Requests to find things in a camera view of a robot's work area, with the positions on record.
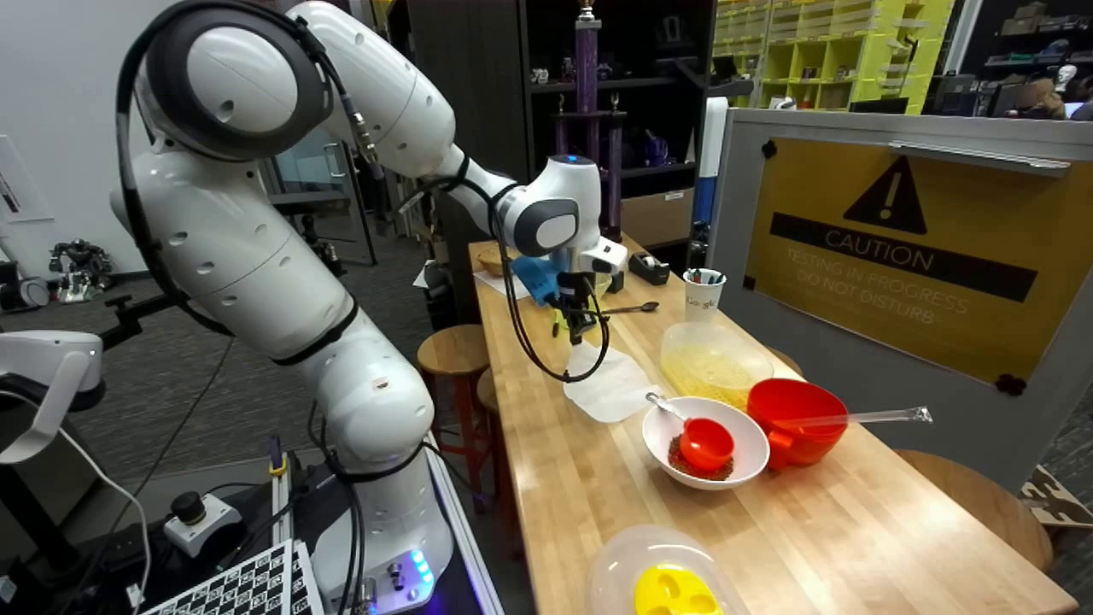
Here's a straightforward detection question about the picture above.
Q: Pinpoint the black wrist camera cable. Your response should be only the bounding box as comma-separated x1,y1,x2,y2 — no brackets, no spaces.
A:
499,268,615,386

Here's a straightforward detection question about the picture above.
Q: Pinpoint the clear lidded container yellow item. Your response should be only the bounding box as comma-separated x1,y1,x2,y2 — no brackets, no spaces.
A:
583,523,751,615

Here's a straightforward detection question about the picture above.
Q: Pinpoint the black knob control box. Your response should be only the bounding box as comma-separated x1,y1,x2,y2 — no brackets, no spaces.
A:
159,489,245,564

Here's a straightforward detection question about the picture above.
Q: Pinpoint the red plastic bowl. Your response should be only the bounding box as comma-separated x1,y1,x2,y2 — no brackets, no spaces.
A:
744,374,853,470

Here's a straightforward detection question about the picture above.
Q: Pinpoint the black white calibration board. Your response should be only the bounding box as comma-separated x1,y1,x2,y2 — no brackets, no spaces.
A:
139,539,329,615

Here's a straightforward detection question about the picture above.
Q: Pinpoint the clear plastic spoon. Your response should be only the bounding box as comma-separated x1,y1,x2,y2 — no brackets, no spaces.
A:
797,404,940,432

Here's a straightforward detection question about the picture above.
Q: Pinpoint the yellow-green shelf unit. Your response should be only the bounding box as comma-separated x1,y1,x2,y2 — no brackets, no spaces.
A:
712,0,960,118

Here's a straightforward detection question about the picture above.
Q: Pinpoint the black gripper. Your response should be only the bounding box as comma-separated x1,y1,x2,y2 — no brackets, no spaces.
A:
550,262,605,349

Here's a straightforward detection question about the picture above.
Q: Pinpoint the white bowl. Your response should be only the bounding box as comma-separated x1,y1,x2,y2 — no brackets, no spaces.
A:
640,393,774,494

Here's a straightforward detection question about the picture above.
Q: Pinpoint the aluminium frame rail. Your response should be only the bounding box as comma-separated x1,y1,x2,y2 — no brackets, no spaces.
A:
425,446,512,615

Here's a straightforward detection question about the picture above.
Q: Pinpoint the round wooden stool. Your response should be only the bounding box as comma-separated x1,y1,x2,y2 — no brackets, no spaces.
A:
412,322,495,461
894,446,1058,575

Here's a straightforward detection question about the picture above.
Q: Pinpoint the white paper towel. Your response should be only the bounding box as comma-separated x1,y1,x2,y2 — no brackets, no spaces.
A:
559,341,662,427

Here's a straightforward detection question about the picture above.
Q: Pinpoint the blue white rolled banner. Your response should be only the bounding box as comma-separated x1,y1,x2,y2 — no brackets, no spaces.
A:
688,91,736,272

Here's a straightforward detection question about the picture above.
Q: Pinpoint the gray partition panel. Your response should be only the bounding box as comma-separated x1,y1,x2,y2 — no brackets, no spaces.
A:
707,107,1093,494

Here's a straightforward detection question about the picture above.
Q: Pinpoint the black measuring spoon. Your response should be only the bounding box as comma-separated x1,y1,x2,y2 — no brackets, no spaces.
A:
598,297,666,322

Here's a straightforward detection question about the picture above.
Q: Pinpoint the purple trophy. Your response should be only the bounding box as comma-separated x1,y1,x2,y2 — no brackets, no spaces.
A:
550,0,632,247

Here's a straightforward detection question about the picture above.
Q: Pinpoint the white paper cup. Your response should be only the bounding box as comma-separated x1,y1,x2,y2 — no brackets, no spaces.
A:
679,266,736,325

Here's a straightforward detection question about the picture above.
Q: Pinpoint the red measuring cup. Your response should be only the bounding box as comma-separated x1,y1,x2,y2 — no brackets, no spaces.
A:
643,390,741,480

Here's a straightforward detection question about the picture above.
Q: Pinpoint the clear tub with yellow liquid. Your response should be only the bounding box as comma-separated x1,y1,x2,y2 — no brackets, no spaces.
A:
655,316,778,405

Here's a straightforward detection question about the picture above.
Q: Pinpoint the small black device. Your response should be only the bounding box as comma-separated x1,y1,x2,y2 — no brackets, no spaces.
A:
630,248,676,291

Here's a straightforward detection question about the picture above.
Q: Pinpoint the white device on stand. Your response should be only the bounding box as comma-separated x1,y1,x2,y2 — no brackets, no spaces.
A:
0,329,110,468

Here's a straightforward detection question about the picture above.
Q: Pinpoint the yellow caution sign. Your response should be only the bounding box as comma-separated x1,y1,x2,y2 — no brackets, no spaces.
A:
744,137,1093,390

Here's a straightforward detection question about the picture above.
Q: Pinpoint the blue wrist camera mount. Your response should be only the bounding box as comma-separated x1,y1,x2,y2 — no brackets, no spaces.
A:
504,254,565,307

